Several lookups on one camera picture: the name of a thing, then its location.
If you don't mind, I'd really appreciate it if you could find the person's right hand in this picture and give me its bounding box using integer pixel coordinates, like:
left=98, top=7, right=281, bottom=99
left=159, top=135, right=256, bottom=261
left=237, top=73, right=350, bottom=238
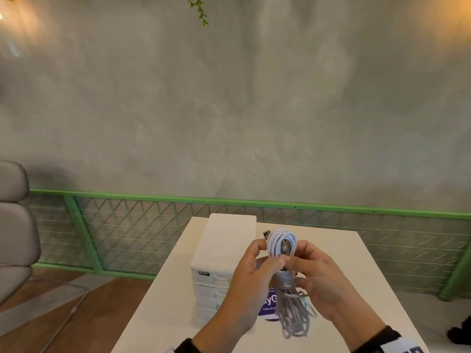
left=286, top=240, right=354, bottom=321

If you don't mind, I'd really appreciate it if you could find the person's left hand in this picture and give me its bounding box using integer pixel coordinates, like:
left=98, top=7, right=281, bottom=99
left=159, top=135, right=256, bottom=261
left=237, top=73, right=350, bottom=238
left=221, top=239, right=287, bottom=324

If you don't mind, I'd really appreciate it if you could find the white braided cable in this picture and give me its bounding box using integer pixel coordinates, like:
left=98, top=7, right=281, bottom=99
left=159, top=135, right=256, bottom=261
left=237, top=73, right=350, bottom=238
left=262, top=227, right=318, bottom=340

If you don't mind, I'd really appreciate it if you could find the person's right forearm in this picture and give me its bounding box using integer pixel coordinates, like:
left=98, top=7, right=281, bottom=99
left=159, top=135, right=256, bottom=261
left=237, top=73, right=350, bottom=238
left=324, top=290, right=388, bottom=353

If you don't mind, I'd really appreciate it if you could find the person's left forearm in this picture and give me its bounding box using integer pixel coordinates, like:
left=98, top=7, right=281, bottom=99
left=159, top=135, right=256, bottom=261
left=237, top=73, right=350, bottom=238
left=191, top=296, right=258, bottom=353

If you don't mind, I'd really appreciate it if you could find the white plastic drawer organizer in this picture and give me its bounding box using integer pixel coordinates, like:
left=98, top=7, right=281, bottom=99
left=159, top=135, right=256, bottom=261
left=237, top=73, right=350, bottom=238
left=190, top=213, right=258, bottom=322

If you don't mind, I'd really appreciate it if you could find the black sleeve cuff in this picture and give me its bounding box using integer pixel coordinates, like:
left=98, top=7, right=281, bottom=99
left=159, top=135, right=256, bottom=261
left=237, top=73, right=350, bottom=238
left=353, top=325, right=402, bottom=353
left=174, top=338, right=200, bottom=353

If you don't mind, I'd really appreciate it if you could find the black object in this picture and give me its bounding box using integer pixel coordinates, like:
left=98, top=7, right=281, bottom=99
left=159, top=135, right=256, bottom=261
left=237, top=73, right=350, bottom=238
left=447, top=315, right=471, bottom=346

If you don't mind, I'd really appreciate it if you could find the grey padded chair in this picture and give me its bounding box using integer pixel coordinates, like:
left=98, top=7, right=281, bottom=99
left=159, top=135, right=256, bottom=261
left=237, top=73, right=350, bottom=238
left=0, top=160, right=42, bottom=308

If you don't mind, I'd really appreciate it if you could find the hanging green plant sprig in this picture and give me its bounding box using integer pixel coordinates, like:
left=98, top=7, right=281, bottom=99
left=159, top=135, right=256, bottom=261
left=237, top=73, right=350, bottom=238
left=186, top=0, right=210, bottom=26

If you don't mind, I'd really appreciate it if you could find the white wrist strap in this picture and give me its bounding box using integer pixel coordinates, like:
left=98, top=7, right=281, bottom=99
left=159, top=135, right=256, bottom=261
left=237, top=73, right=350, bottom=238
left=380, top=336, right=430, bottom=353

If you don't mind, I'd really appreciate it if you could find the green wire mesh fence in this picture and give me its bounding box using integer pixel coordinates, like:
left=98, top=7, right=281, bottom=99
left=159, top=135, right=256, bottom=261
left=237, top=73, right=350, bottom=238
left=29, top=189, right=471, bottom=302

